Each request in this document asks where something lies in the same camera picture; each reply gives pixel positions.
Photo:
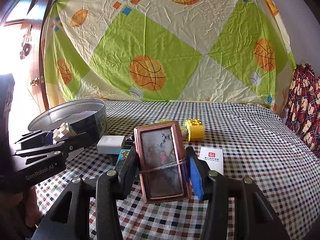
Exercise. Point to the brown small picture frame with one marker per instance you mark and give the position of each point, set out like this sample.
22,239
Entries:
163,165

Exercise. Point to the brown wooden door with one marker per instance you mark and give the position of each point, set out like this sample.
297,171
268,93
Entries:
32,49

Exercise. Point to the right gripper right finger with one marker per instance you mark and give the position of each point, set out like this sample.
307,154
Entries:
198,174

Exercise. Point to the red bear patterned fabric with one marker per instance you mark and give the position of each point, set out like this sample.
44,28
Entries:
303,106

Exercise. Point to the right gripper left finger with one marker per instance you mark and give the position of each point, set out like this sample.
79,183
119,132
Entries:
125,180

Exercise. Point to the white small card box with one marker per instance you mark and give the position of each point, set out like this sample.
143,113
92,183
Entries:
213,157

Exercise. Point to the blue bear toy brick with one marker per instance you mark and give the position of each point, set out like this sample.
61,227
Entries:
122,160

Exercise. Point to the round metal cookie tin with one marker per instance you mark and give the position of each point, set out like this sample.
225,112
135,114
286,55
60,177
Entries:
85,115

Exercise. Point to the yellow face toy brick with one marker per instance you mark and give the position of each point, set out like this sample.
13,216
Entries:
195,130

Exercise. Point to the left hand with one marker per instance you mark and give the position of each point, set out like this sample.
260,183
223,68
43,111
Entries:
29,215

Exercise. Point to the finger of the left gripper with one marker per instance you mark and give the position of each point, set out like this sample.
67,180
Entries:
65,146
34,139

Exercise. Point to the white power adapter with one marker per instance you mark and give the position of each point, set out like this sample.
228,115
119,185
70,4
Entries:
110,144

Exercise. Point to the white toy building brick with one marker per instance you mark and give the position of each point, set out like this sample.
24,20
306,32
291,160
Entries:
65,131

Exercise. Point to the green basketball bedsheet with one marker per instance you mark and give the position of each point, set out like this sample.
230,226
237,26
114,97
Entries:
161,50

